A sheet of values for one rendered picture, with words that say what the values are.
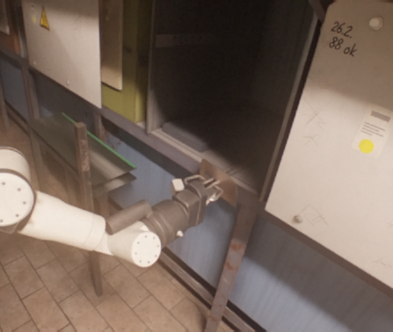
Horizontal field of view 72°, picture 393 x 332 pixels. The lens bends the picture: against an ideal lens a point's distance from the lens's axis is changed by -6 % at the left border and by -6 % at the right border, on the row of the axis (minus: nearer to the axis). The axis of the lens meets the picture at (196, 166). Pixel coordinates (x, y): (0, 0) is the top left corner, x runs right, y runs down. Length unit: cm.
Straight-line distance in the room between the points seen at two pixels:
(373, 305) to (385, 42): 65
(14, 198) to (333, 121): 47
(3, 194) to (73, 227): 13
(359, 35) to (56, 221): 52
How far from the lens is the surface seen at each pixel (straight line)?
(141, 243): 54
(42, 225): 49
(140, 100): 103
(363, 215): 53
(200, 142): 91
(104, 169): 112
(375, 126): 48
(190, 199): 64
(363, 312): 92
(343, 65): 48
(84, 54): 100
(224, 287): 108
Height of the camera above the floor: 131
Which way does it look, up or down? 33 degrees down
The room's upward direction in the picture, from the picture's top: 9 degrees clockwise
